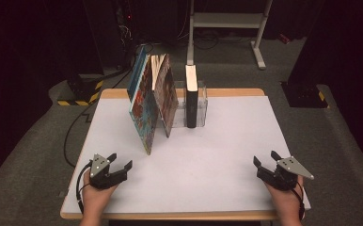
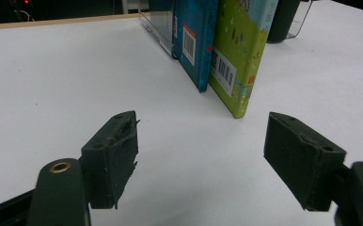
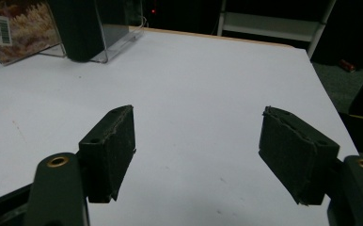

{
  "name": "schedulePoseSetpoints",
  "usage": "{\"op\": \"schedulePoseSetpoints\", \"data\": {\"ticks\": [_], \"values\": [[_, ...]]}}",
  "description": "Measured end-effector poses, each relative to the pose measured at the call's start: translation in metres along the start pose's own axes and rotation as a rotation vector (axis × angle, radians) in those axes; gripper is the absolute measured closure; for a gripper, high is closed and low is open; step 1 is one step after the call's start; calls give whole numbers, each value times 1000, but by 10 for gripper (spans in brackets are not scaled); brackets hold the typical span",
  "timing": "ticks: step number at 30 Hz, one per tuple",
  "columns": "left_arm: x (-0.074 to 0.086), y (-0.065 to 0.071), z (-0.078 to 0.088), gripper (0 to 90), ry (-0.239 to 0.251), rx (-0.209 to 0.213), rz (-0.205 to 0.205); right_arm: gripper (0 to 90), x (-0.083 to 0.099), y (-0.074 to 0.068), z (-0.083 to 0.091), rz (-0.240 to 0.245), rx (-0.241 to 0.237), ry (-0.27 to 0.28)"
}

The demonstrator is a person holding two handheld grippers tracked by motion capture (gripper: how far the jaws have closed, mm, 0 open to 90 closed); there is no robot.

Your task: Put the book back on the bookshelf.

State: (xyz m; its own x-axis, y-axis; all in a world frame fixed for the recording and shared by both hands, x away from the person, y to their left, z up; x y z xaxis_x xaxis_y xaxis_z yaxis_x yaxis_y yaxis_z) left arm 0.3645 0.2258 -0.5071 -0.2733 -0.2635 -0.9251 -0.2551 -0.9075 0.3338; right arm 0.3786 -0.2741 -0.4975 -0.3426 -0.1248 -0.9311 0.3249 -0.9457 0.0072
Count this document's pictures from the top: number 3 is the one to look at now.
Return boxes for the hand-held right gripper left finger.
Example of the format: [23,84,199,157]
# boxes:
[78,105,136,204]

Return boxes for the white table mat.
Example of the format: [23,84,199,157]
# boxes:
[0,26,359,226]

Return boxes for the dark equipment tower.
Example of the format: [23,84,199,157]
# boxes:
[145,0,221,34]

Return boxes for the small red floor object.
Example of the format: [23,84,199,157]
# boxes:
[339,58,357,73]

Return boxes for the white metal stand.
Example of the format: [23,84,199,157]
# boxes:
[216,0,338,59]

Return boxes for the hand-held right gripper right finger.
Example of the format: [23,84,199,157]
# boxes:
[258,105,340,206]

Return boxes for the clear acrylic book rack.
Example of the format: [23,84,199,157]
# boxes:
[38,0,147,65]

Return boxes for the black notebook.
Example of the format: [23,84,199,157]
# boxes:
[47,0,107,63]

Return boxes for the purple paperback book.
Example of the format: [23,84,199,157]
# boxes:
[0,0,63,66]

